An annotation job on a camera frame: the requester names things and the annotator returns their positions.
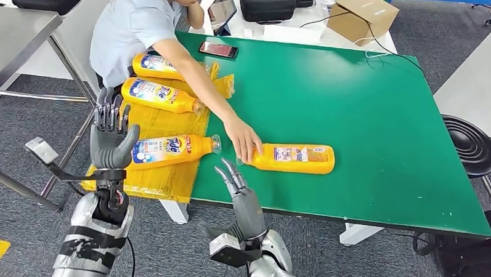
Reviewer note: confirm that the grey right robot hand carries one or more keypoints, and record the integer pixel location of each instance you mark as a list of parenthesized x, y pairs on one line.
[(249, 215)]

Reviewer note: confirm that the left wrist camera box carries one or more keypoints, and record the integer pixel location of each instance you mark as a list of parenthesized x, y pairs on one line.
[(41, 150)]

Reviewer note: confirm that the yellow taped cardboard sheet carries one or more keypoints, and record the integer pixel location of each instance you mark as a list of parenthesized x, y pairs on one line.
[(166, 183)]

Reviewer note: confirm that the black bag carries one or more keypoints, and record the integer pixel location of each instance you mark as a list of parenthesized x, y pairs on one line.
[(469, 263)]

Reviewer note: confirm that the person's right forearm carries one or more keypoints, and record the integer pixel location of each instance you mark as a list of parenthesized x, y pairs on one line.
[(194, 78)]

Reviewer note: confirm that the brown cardboard box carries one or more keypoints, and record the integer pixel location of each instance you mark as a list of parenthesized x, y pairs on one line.
[(360, 19)]

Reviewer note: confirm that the tablet computer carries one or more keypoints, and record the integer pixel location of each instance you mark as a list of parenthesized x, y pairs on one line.
[(222, 9)]

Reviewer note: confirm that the person's right hand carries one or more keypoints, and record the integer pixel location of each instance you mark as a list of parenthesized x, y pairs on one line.
[(245, 139)]

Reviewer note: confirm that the dark smartphone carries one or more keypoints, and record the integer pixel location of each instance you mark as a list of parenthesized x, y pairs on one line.
[(219, 49)]

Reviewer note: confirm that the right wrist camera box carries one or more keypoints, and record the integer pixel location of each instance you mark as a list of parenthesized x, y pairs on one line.
[(229, 251)]

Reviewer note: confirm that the green table mat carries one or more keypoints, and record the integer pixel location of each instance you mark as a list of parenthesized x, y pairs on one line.
[(393, 118)]

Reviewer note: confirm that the white table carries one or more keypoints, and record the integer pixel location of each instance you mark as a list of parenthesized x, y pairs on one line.
[(257, 30)]

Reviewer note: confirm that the white table leg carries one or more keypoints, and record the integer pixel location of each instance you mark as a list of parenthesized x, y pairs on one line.
[(175, 212), (360, 234)]

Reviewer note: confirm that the light grey table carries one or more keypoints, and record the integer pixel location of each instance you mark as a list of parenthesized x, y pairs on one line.
[(68, 37), (478, 80)]

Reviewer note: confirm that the flat white box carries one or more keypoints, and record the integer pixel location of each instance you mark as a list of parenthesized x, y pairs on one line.
[(294, 33)]

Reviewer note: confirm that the person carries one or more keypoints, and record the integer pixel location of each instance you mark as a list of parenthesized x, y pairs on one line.
[(126, 31)]

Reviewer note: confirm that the person's left forearm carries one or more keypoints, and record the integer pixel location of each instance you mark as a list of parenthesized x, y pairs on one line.
[(196, 15)]

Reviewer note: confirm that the black round stool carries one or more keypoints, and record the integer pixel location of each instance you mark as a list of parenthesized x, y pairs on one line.
[(470, 146)]

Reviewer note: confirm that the small white charger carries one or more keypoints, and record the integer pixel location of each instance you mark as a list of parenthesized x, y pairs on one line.
[(248, 32)]

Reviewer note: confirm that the orange detergent bottle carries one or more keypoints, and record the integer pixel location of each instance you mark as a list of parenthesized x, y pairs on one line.
[(154, 65), (167, 149), (293, 159), (157, 95)]

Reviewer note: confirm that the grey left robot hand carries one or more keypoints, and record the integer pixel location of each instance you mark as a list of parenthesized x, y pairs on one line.
[(108, 149)]

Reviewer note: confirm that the steel table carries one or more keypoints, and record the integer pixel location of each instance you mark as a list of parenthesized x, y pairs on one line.
[(12, 39)]

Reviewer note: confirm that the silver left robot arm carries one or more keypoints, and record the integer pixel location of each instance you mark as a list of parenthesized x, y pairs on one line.
[(91, 238)]

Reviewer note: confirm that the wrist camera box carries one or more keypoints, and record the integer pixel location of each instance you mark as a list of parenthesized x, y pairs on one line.
[(229, 251), (41, 150)]

